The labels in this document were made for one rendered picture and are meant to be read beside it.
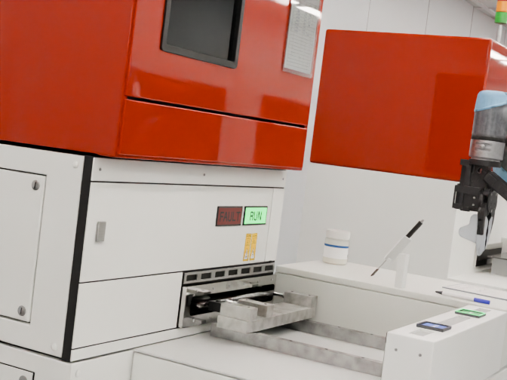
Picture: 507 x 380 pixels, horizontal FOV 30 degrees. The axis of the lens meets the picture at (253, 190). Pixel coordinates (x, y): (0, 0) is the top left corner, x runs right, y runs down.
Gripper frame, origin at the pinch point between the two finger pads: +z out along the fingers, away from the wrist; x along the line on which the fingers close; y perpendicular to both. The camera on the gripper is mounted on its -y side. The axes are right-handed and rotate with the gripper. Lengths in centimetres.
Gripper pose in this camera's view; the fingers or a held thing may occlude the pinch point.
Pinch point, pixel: (482, 250)
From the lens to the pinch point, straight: 217.2
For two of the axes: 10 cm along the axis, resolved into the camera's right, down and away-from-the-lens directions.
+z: -1.2, 9.9, 0.5
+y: -8.7, -1.3, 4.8
